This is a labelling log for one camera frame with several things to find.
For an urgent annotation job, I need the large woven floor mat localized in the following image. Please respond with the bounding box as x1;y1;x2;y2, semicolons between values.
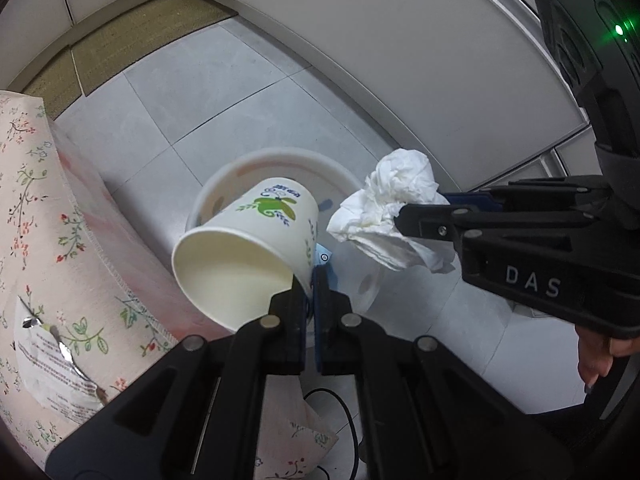
70;0;240;97

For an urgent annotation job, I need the floral tablecloth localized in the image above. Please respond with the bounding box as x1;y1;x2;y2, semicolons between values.
0;90;341;480

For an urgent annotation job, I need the white paper cup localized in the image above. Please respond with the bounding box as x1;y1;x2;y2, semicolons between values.
171;177;321;333

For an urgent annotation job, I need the small woven floor mat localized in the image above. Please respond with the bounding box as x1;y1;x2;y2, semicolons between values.
22;50;83;116

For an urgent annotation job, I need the white stove cabinet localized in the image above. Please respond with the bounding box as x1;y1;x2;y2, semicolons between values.
177;0;596;192

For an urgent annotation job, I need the white patterned waste bin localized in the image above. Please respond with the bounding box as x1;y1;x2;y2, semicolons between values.
185;146;386;346

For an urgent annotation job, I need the white tissue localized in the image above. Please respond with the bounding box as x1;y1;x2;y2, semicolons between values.
326;148;457;275

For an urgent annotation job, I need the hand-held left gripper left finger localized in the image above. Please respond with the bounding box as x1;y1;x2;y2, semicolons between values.
45;280;313;480

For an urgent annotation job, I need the black cable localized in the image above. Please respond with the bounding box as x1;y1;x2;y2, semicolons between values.
302;387;362;480

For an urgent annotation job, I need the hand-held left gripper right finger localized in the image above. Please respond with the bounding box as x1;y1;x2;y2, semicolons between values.
312;265;571;480

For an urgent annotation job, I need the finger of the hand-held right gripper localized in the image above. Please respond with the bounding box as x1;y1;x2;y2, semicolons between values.
440;177;612;212
395;202;607;247

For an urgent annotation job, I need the person's right hand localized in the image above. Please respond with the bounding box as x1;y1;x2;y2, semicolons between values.
575;324;640;393

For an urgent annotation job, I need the white sachet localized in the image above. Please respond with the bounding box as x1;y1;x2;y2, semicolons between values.
14;305;108;409

